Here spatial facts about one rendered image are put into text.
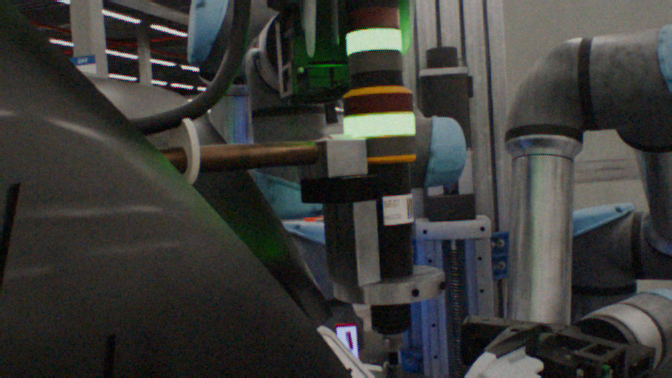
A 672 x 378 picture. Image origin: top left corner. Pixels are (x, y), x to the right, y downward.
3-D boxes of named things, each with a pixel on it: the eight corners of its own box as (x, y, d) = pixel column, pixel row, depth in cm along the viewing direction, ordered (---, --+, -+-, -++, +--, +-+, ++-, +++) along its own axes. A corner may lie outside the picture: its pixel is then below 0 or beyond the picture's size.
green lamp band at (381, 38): (373, 47, 40) (372, 26, 40) (336, 56, 43) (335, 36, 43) (413, 50, 42) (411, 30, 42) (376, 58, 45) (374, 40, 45)
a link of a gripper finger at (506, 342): (499, 338, 55) (556, 321, 61) (483, 333, 57) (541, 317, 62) (495, 394, 56) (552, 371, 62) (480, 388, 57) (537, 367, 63)
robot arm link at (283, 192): (374, 213, 68) (367, 102, 67) (262, 223, 65) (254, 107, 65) (353, 209, 76) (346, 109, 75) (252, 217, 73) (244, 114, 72)
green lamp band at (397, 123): (378, 135, 40) (377, 113, 40) (330, 139, 43) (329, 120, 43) (429, 133, 42) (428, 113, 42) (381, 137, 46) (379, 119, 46)
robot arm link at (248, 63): (312, 112, 76) (307, 35, 75) (337, 102, 65) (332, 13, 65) (242, 115, 74) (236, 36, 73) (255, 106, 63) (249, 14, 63)
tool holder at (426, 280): (362, 318, 37) (350, 136, 36) (286, 302, 42) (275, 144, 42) (469, 289, 43) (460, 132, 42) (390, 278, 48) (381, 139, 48)
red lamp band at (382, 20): (372, 25, 40) (370, 4, 40) (335, 35, 43) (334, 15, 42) (411, 29, 42) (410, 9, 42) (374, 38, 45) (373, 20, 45)
